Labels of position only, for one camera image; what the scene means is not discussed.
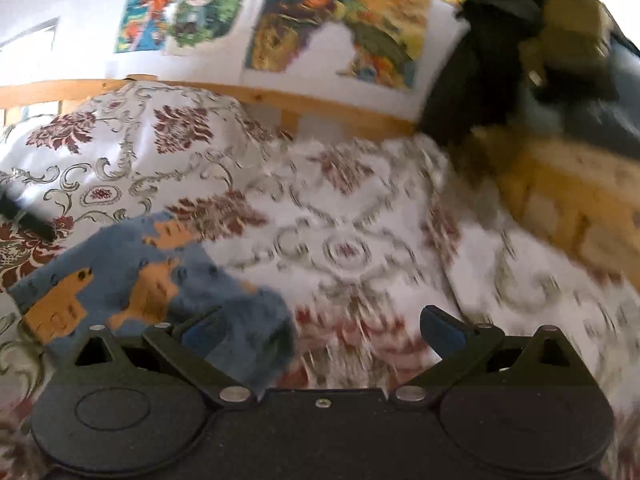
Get colourful cartoon poster left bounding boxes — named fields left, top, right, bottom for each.
left=115, top=0, right=247, bottom=55

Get blue pants with orange trucks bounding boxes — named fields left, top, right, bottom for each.
left=9, top=212, right=295, bottom=393

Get colourful cartoon poster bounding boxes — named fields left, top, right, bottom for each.
left=245, top=0, right=431, bottom=91
left=115, top=0, right=247, bottom=55

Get white floral bedspread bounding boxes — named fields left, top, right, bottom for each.
left=1, top=81, right=639, bottom=479

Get olive green bag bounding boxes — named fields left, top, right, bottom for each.
left=518, top=0, right=616, bottom=104

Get colourful cartoon poster right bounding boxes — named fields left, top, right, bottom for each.
left=245, top=0, right=431, bottom=91

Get wooden bed frame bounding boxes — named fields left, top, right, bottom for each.
left=0, top=74, right=640, bottom=291

